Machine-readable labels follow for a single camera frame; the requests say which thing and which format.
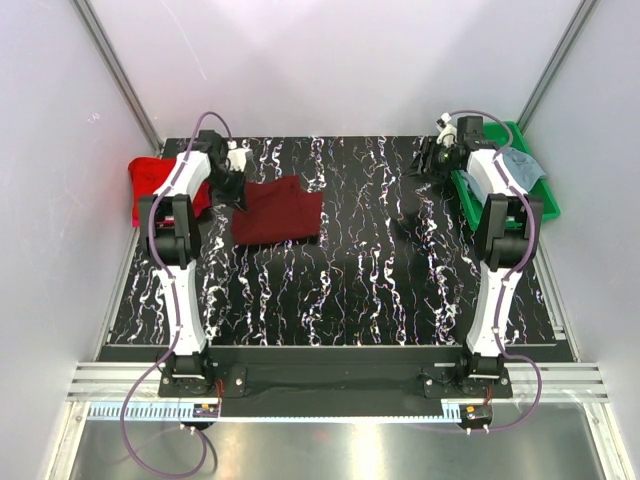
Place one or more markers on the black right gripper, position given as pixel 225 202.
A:
pixel 427 150

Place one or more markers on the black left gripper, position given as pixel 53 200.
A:
pixel 236 197

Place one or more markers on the dark red t-shirt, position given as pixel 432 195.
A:
pixel 277 211

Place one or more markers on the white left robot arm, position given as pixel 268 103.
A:
pixel 170 237

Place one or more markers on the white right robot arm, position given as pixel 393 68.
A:
pixel 506 241

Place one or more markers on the light blue t-shirt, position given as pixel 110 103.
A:
pixel 525 170

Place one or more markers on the folded bright red t-shirt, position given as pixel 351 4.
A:
pixel 147 174

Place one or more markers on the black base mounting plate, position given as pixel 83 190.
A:
pixel 335 385

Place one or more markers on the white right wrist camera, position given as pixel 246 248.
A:
pixel 447 131

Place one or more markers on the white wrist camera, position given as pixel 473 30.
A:
pixel 447 131
pixel 238 156

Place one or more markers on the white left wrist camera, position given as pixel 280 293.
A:
pixel 238 156

